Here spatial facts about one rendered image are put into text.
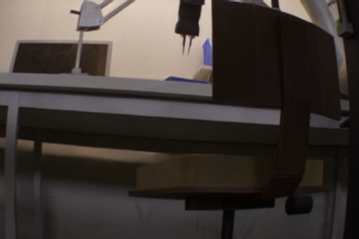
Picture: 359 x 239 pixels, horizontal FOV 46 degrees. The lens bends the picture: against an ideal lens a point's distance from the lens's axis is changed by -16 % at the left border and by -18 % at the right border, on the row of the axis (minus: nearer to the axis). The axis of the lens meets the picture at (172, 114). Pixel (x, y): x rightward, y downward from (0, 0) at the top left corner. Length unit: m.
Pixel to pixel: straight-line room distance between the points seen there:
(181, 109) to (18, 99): 0.55
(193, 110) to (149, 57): 1.02
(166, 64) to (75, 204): 0.87
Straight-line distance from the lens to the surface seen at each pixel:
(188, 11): 1.52
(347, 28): 0.48
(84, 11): 1.60
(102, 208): 2.39
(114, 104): 1.52
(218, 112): 1.57
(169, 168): 0.94
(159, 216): 2.41
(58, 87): 1.50
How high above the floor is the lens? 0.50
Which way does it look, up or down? 12 degrees up
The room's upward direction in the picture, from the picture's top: 2 degrees clockwise
